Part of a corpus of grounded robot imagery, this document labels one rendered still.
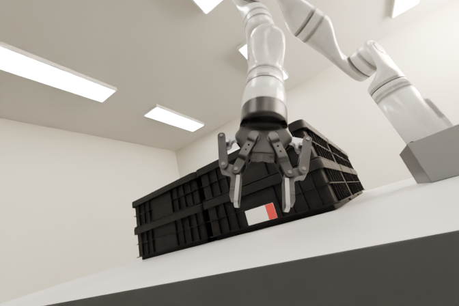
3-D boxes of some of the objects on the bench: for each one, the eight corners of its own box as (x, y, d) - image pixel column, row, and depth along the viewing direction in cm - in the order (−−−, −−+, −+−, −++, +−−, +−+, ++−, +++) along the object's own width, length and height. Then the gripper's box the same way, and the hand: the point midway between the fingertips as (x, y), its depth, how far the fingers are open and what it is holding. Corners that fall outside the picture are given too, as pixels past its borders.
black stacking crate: (255, 226, 88) (246, 197, 93) (207, 243, 64) (199, 203, 69) (190, 244, 107) (185, 219, 111) (134, 262, 83) (132, 229, 87)
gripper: (216, 92, 33) (195, 192, 24) (316, 93, 31) (335, 203, 22) (222, 121, 39) (207, 211, 30) (306, 124, 37) (317, 221, 28)
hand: (261, 196), depth 27 cm, fingers open, 5 cm apart
